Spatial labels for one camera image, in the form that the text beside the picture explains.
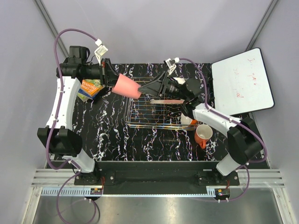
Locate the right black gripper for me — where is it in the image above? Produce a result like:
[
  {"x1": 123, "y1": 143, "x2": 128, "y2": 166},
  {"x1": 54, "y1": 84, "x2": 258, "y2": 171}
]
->
[{"x1": 138, "y1": 71, "x2": 188, "y2": 101}]

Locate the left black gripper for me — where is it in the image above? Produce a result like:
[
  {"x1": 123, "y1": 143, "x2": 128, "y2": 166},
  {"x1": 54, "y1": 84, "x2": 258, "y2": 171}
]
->
[{"x1": 83, "y1": 58, "x2": 128, "y2": 87}]

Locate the pink beige plate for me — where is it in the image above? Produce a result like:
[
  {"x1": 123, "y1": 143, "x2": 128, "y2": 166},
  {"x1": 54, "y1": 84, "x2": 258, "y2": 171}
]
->
[{"x1": 150, "y1": 99, "x2": 184, "y2": 105}]

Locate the pink plastic cup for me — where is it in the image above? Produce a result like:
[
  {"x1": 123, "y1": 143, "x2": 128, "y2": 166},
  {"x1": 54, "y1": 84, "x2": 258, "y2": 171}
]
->
[{"x1": 112, "y1": 74, "x2": 141, "y2": 99}]

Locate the wire dish rack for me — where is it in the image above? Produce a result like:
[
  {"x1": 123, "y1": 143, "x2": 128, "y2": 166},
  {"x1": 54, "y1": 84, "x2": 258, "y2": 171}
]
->
[{"x1": 125, "y1": 76, "x2": 199, "y2": 130}]

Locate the white orange bowl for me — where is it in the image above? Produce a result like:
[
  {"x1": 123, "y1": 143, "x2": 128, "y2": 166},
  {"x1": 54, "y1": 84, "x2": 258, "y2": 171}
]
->
[{"x1": 180, "y1": 114, "x2": 199, "y2": 127}]

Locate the white scalloped plate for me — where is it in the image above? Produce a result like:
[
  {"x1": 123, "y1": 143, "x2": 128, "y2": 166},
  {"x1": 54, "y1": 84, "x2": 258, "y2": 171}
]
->
[{"x1": 174, "y1": 77, "x2": 186, "y2": 84}]

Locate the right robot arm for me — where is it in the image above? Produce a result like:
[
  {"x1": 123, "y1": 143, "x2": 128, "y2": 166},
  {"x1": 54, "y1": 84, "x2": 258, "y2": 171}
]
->
[{"x1": 138, "y1": 72, "x2": 265, "y2": 185}]

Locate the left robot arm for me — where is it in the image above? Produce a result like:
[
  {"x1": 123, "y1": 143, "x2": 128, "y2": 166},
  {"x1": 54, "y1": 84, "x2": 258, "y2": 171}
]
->
[{"x1": 37, "y1": 44, "x2": 119, "y2": 185}]

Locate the orange book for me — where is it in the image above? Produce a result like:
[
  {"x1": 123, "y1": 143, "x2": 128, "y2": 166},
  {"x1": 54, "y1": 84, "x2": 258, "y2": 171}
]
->
[{"x1": 77, "y1": 79, "x2": 105, "y2": 102}]

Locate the orange mug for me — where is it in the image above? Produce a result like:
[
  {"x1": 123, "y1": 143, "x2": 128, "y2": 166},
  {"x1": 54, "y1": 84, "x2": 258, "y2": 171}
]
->
[{"x1": 194, "y1": 124, "x2": 213, "y2": 149}]

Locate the white board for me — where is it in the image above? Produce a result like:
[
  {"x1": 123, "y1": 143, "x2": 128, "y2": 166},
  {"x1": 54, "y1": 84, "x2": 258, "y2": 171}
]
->
[{"x1": 211, "y1": 48, "x2": 275, "y2": 115}]

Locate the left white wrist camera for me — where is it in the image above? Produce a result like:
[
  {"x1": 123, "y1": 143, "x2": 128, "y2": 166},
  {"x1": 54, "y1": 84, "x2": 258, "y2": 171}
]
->
[{"x1": 94, "y1": 39, "x2": 108, "y2": 63}]

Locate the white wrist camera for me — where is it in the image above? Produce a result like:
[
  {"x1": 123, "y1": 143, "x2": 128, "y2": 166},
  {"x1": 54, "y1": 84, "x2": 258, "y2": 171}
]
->
[
  {"x1": 164, "y1": 57, "x2": 179, "y2": 76},
  {"x1": 94, "y1": 39, "x2": 108, "y2": 63}
]

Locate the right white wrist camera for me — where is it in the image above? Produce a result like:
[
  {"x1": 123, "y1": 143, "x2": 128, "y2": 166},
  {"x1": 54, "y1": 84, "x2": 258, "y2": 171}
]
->
[{"x1": 164, "y1": 57, "x2": 179, "y2": 76}]

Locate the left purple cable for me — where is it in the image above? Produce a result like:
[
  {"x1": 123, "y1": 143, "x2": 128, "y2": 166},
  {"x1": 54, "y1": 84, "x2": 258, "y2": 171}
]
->
[{"x1": 45, "y1": 28, "x2": 101, "y2": 224}]

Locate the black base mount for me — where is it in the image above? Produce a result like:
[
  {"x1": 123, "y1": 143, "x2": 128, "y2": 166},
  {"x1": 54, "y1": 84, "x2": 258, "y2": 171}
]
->
[{"x1": 46, "y1": 161, "x2": 271, "y2": 196}]

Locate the aluminium rail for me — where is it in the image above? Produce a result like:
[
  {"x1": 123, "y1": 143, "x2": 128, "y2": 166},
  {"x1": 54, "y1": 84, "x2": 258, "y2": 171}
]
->
[{"x1": 31, "y1": 169, "x2": 285, "y2": 197}]

